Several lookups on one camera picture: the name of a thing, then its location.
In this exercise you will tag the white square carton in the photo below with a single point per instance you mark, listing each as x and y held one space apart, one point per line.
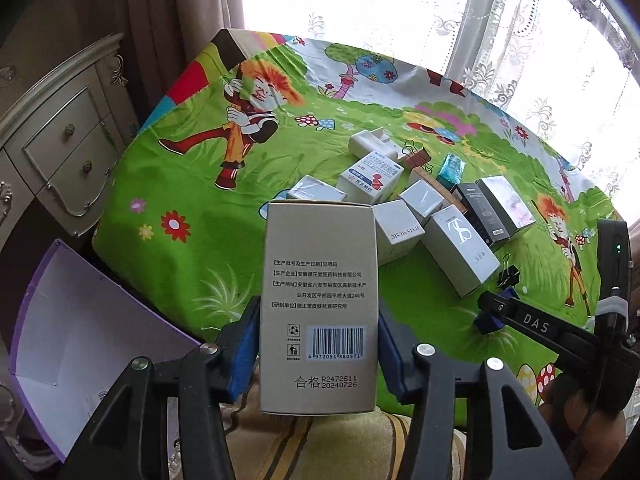
397 232

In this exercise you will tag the beige box with barcode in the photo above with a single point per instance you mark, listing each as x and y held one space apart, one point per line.
320 260

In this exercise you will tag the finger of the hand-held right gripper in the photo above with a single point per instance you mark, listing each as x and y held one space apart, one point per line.
535 327
510 292

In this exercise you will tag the green cartoon printed tablecloth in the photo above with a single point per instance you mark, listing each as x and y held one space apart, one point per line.
200 210

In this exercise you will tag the striped beige cloth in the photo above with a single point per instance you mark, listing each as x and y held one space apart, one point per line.
325 450

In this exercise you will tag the black box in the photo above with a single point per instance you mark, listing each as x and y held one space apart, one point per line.
482 215

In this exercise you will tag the teal foil packet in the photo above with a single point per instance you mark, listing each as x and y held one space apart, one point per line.
452 169

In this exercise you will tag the white lace curtain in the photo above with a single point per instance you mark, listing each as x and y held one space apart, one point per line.
525 60

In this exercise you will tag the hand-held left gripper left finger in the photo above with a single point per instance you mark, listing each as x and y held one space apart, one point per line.
242 355

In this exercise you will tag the holographic silver box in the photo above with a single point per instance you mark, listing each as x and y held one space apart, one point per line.
507 202

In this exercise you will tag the brown binder clip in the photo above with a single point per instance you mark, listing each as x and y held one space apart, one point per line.
417 156

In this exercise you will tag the white and blue medicine box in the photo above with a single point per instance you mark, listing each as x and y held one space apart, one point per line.
370 175

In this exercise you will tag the person's right hand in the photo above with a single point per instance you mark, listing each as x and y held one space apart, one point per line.
580 420

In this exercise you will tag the black binder clip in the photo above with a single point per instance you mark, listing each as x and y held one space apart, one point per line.
510 275

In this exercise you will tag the white plastic holder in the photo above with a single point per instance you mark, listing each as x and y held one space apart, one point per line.
367 142

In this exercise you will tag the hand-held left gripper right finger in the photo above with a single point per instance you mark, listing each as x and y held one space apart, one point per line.
392 355

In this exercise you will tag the purple and white storage box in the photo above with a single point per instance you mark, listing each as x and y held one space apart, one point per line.
75 335

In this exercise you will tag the cream carved dresser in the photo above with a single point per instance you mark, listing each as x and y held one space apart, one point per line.
65 135

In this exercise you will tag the brown curtain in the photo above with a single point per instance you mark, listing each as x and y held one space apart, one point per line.
175 10

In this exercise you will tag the silver box with emblem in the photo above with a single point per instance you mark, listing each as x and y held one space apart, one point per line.
460 250

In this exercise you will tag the small silver box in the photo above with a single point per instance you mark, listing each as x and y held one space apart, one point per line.
315 189

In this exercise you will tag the small white box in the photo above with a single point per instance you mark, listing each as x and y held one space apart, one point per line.
422 200

